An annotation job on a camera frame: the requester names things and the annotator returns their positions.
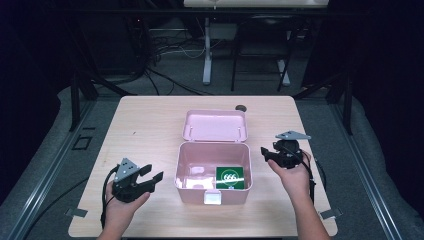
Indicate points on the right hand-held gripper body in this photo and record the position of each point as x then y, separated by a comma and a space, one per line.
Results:
288, 153

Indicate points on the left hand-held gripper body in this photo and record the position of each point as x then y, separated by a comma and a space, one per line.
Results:
126, 186

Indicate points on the pink storage box with lid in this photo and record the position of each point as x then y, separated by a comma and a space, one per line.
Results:
213, 150

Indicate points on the person's left hand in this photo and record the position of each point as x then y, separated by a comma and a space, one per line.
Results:
118, 211

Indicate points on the person's right hand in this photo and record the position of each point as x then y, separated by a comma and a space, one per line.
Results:
295, 180

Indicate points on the green flat packet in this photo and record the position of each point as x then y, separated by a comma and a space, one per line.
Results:
230, 177

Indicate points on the dark round table grommet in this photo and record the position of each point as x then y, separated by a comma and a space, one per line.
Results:
240, 108

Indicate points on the grey tape piece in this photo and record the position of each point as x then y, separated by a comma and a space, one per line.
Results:
330, 213
76, 212

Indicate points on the black metal stand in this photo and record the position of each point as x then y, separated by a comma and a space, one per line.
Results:
76, 100
346, 100

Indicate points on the black chair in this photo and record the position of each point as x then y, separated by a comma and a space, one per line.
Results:
263, 50

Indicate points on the white desk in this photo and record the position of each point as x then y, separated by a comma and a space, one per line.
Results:
207, 50

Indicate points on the aluminium floor rail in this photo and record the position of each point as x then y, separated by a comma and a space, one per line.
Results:
43, 180
366, 180

